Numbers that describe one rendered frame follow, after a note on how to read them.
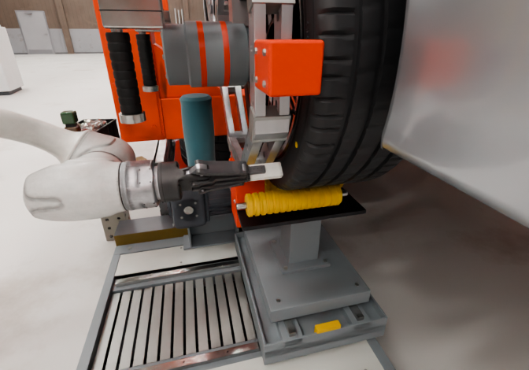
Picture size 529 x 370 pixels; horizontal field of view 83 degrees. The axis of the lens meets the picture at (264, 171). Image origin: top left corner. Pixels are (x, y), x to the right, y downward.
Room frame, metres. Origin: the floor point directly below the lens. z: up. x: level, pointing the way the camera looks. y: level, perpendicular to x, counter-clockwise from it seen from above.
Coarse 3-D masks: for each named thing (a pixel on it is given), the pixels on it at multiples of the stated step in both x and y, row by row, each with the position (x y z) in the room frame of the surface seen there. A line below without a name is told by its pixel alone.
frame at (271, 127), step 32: (256, 0) 0.48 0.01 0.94; (288, 0) 0.50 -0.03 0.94; (256, 32) 0.48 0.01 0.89; (288, 32) 0.50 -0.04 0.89; (224, 96) 0.94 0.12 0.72; (256, 96) 0.48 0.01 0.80; (288, 96) 0.50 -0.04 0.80; (256, 128) 0.48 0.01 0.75; (288, 128) 0.50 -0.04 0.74; (256, 160) 0.64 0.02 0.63
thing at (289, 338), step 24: (240, 240) 0.97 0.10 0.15; (240, 264) 0.86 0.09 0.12; (264, 312) 0.63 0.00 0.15; (336, 312) 0.63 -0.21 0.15; (360, 312) 0.60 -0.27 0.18; (264, 336) 0.55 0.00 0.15; (288, 336) 0.54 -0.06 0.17; (312, 336) 0.54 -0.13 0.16; (336, 336) 0.56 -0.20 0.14; (360, 336) 0.57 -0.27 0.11; (264, 360) 0.51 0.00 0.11
